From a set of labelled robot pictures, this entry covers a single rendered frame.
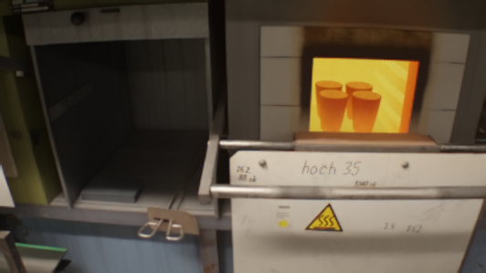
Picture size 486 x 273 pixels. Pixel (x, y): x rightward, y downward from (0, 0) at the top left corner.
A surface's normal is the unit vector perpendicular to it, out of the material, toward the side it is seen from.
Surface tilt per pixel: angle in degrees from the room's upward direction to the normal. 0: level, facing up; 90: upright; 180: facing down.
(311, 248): 90
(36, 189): 90
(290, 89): 90
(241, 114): 90
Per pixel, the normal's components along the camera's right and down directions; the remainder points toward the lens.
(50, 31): -0.07, 0.41
